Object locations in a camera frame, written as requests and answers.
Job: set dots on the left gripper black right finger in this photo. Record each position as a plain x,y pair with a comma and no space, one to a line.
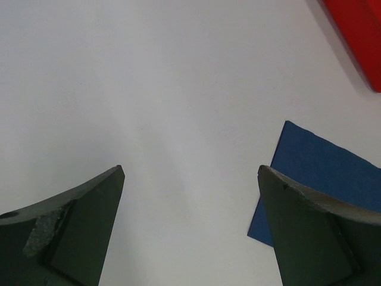
317,239

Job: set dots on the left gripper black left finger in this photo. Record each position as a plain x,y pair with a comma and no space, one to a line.
62,240

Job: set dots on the dark blue paper napkin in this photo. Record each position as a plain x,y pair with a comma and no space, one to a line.
321,165

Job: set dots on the red plastic bin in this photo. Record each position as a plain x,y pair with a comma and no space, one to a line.
357,24

